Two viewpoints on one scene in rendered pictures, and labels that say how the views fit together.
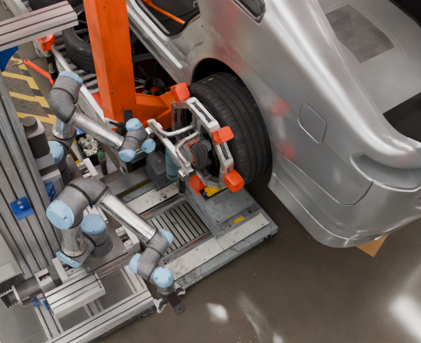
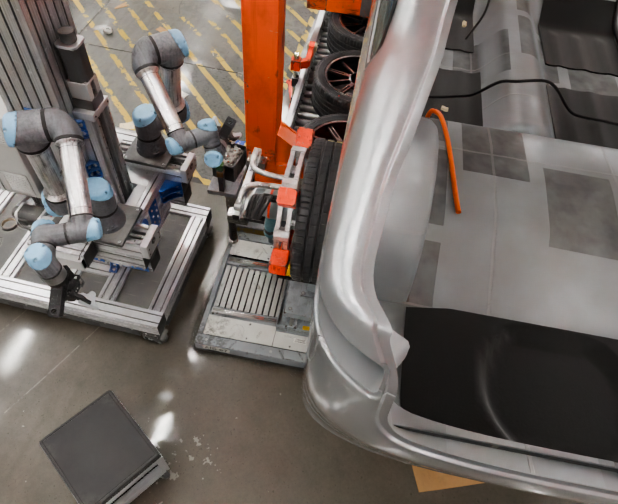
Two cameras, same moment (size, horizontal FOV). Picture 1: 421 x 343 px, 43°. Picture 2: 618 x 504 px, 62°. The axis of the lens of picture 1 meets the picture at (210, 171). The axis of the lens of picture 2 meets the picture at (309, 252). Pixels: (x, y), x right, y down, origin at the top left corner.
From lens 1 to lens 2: 147 cm
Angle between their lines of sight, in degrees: 25
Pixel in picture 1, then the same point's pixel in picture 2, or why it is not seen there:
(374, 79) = (552, 277)
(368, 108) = (364, 227)
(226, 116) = (306, 181)
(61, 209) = (7, 119)
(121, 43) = (265, 45)
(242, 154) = (297, 235)
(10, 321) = not seen: hidden behind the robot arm
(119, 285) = (147, 293)
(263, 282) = (280, 408)
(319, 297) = (316, 474)
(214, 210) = (292, 300)
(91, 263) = not seen: hidden behind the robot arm
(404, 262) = not seen: outside the picture
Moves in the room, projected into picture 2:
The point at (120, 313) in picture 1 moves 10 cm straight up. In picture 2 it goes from (122, 315) to (117, 305)
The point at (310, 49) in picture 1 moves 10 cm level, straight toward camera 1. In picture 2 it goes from (373, 117) to (343, 127)
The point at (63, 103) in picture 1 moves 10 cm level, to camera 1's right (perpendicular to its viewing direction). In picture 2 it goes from (141, 51) to (155, 63)
